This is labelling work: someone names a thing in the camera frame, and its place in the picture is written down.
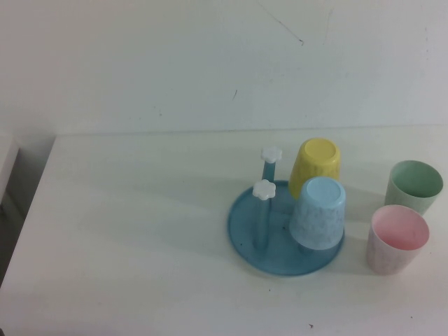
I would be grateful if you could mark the green plastic cup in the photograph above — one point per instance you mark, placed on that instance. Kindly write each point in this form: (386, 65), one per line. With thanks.
(397, 199)

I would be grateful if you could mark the yellow plastic cup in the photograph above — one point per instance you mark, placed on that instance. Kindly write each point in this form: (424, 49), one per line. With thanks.
(316, 164)

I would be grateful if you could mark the blue cup stand white caps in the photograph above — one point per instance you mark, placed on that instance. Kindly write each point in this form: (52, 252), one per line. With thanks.
(273, 255)

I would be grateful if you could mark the light blue plastic cup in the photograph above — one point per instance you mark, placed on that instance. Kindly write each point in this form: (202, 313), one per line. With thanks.
(316, 217)

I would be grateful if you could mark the pink plastic cup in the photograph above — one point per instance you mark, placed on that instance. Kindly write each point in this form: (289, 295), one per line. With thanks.
(399, 227)

